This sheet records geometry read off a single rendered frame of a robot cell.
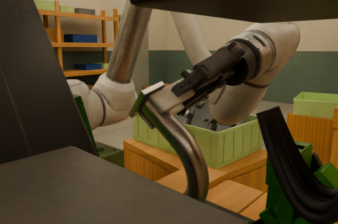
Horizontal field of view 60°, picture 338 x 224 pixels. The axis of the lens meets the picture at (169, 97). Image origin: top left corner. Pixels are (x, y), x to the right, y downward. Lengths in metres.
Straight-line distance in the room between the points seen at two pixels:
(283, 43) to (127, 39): 0.63
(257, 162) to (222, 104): 0.82
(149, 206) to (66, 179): 0.07
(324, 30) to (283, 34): 6.72
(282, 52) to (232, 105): 0.17
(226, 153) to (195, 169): 1.01
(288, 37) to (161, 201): 0.51
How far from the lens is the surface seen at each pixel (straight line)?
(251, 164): 1.46
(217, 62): 0.43
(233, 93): 0.68
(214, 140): 1.33
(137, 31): 1.09
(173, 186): 0.95
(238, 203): 0.93
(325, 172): 0.50
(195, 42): 0.77
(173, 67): 9.10
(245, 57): 0.52
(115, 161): 1.15
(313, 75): 7.38
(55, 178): 0.22
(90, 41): 6.61
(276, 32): 0.61
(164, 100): 0.39
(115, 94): 1.15
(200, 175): 0.39
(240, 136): 1.47
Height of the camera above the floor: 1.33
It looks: 10 degrees down
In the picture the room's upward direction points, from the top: straight up
